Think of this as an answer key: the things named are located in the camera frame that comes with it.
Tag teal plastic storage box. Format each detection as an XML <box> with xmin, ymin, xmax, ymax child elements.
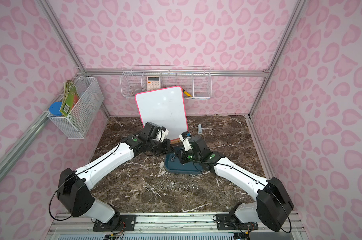
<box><xmin>165</xmin><ymin>147</ymin><xmax>203</xmax><ymax>175</ymax></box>

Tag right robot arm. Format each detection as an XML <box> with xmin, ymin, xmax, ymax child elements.
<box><xmin>176</xmin><ymin>132</ymin><xmax>294</xmax><ymax>232</ymax></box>

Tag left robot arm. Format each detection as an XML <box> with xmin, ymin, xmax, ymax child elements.
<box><xmin>53</xmin><ymin>122</ymin><xmax>174</xmax><ymax>227</ymax></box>

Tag wooden easel stand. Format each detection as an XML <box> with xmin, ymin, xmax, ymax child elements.
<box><xmin>171</xmin><ymin>139</ymin><xmax>182</xmax><ymax>144</ymax></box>

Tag pink framed whiteboard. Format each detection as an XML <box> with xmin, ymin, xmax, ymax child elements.
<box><xmin>135</xmin><ymin>86</ymin><xmax>188</xmax><ymax>140</ymax></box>

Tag metal bowl in basket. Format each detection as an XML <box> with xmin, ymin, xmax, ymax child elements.
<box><xmin>132</xmin><ymin>88</ymin><xmax>142</xmax><ymax>96</ymax></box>

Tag pink calculator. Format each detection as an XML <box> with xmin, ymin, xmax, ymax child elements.
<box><xmin>147</xmin><ymin>76</ymin><xmax>161</xmax><ymax>91</ymax></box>

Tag yellow marker pen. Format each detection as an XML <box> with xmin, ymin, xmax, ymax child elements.
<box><xmin>182</xmin><ymin>89</ymin><xmax>192</xmax><ymax>98</ymax></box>

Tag white mesh side basket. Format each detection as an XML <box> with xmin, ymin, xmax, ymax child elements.
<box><xmin>48</xmin><ymin>77</ymin><xmax>104</xmax><ymax>140</ymax></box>

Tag green paper packets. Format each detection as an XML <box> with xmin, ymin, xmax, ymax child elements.
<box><xmin>60</xmin><ymin>80</ymin><xmax>80</xmax><ymax>117</ymax></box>

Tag blue round lid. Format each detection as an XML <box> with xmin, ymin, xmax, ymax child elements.
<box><xmin>49</xmin><ymin>102</ymin><xmax>63</xmax><ymax>117</ymax></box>

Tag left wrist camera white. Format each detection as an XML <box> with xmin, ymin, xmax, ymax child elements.
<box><xmin>156</xmin><ymin>127</ymin><xmax>169</xmax><ymax>142</ymax></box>

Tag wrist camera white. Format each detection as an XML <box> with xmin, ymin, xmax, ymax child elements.
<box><xmin>180</xmin><ymin>131</ymin><xmax>192</xmax><ymax>152</ymax></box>
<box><xmin>156</xmin><ymin>127</ymin><xmax>169</xmax><ymax>142</ymax></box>

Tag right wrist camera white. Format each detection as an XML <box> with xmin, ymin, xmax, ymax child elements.
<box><xmin>180</xmin><ymin>131</ymin><xmax>192</xmax><ymax>152</ymax></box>

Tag white wire wall basket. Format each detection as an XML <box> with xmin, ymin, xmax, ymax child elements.
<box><xmin>120</xmin><ymin>68</ymin><xmax>212</xmax><ymax>100</ymax></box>

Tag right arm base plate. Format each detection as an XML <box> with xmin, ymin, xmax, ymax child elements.
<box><xmin>212</xmin><ymin>214</ymin><xmax>259</xmax><ymax>232</ymax></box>

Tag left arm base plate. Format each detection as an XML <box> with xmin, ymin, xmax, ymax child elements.
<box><xmin>93</xmin><ymin>215</ymin><xmax>137</xmax><ymax>232</ymax></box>

